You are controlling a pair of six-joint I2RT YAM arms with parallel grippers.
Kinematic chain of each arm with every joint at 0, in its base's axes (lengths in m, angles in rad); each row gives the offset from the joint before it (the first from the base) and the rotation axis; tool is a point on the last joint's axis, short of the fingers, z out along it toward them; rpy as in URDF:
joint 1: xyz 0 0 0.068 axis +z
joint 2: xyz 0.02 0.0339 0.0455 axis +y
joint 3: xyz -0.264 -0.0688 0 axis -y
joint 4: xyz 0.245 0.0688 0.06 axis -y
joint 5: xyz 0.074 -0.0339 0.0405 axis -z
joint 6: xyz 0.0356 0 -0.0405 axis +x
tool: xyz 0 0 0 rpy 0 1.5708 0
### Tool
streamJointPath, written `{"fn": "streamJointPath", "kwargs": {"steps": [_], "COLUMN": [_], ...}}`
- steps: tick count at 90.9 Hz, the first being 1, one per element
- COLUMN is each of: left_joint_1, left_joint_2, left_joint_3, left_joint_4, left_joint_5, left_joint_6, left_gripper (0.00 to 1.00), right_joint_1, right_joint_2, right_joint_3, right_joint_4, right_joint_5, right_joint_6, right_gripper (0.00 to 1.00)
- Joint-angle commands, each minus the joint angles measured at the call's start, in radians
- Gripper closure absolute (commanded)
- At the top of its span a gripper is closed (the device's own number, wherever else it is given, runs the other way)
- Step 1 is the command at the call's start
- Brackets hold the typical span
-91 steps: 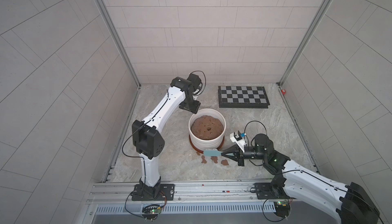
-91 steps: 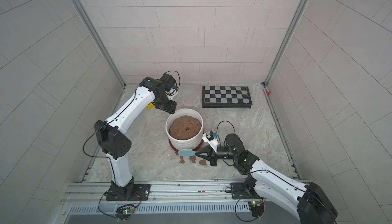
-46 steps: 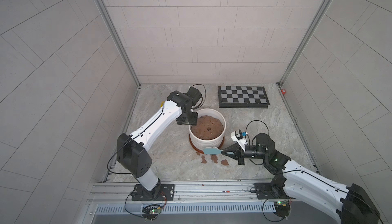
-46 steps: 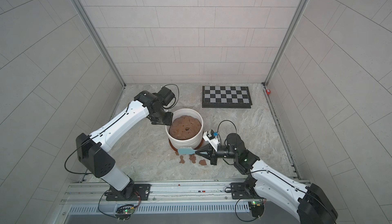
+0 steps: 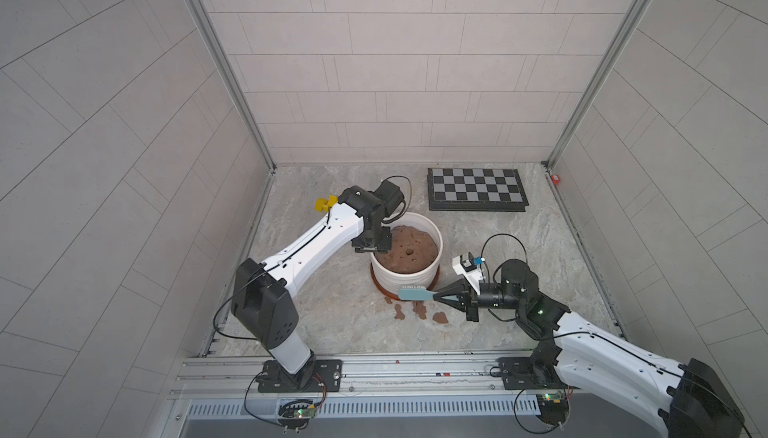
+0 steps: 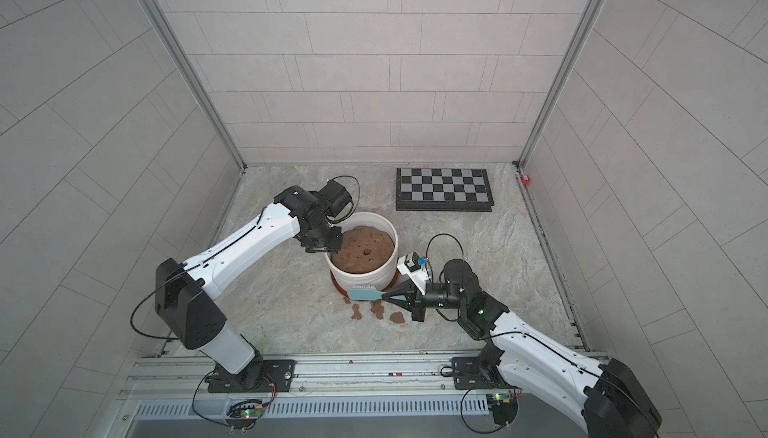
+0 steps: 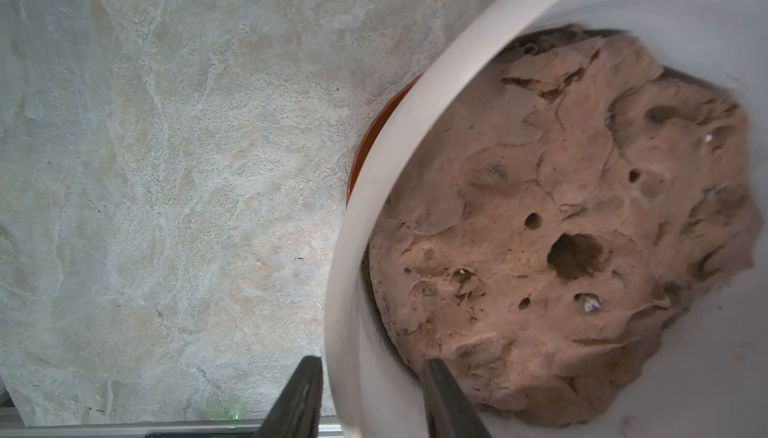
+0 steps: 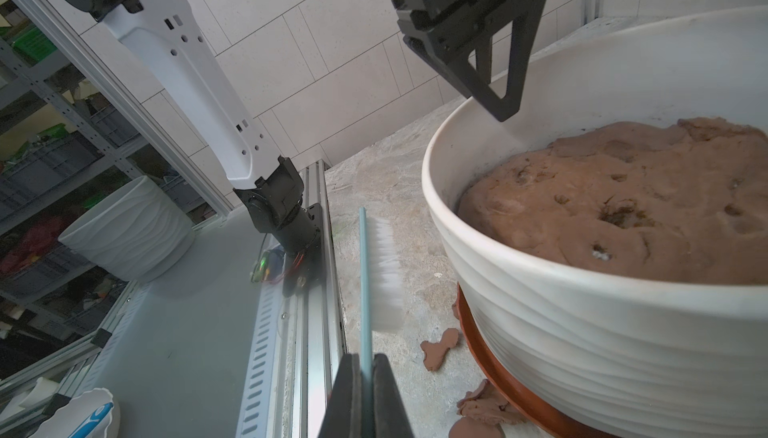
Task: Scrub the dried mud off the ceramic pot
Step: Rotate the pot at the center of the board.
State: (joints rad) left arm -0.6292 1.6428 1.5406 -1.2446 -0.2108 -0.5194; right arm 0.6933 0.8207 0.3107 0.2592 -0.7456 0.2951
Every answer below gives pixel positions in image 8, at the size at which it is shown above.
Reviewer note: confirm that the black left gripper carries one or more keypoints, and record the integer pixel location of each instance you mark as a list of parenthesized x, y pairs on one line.
[(455, 38)]

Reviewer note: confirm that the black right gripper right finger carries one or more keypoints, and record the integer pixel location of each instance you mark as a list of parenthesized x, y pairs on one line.
[(389, 415)]

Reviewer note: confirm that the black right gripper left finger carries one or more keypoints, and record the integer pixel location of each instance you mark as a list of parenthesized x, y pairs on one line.
[(343, 415)]

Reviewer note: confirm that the teal scrubbing brush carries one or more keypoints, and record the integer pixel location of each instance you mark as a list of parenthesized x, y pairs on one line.
[(381, 300)]

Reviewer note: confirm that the white ceramic pot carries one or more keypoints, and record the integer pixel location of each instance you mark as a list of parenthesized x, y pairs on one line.
[(611, 238)]

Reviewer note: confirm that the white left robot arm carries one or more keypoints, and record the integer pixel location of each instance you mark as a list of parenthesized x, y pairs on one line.
[(165, 36)]

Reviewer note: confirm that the mud chunk on table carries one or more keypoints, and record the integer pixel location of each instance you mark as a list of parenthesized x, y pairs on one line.
[(470, 428)]

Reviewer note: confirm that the small mud chunk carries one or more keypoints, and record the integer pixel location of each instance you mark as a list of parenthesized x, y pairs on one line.
[(435, 352)]

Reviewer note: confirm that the white ribbed spare pot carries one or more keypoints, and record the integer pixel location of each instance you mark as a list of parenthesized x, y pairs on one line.
[(136, 233)]

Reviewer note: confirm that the terracotta saucer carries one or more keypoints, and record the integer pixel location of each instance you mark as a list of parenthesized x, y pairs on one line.
[(534, 408)]

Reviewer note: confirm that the left green circuit board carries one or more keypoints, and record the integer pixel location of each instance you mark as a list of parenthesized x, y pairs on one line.
[(288, 271)]

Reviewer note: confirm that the white bowl with blue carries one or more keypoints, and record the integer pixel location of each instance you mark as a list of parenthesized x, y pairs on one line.
[(94, 413)]

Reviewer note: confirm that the metal storage shelf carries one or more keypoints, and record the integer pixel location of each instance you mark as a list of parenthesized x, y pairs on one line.
[(64, 148)]

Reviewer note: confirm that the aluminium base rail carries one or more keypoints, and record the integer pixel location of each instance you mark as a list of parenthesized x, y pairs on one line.
[(298, 341)]

